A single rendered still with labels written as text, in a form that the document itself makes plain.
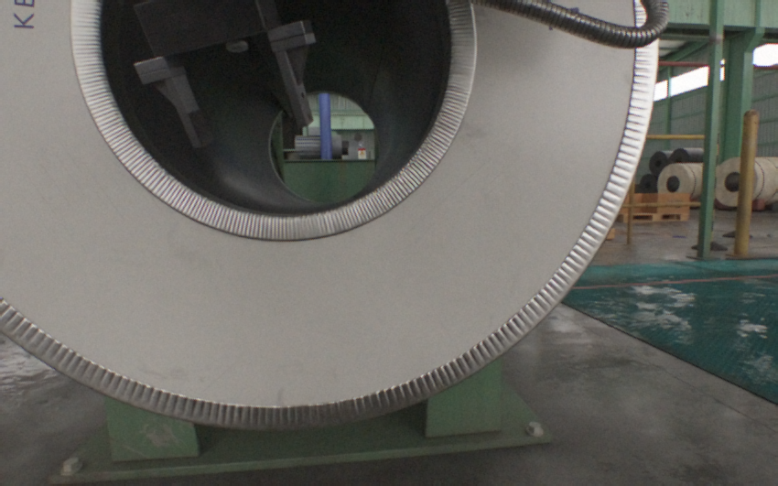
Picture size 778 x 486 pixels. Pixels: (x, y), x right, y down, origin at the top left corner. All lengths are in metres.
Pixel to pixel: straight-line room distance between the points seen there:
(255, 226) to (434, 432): 0.60
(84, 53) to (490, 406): 0.96
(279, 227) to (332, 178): 2.50
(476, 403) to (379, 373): 0.34
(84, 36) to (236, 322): 0.45
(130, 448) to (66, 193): 0.55
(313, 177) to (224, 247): 2.50
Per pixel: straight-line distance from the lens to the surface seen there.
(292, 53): 0.47
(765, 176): 12.79
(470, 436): 0.99
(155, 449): 1.03
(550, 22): 0.46
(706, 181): 3.98
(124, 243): 0.70
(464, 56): 0.67
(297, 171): 3.13
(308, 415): 0.71
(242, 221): 0.63
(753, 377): 1.60
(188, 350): 0.70
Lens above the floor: 0.55
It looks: 7 degrees down
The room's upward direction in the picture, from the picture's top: 1 degrees counter-clockwise
